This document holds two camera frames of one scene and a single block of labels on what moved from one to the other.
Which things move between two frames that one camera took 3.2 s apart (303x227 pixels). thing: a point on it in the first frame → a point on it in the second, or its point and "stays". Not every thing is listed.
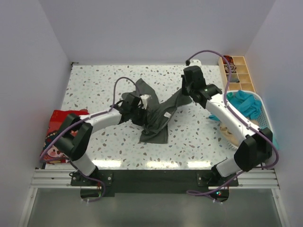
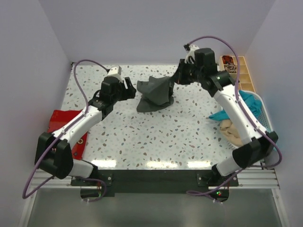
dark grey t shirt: x=158 y=118 → x=157 y=93
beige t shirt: x=228 y=135 stays
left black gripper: x=142 y=121 → x=132 y=91
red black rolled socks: x=229 y=58 stays
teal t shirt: x=248 y=105 stays
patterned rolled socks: x=233 y=68 stays
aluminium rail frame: x=47 y=178 stays
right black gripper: x=183 y=91 → x=177 y=75
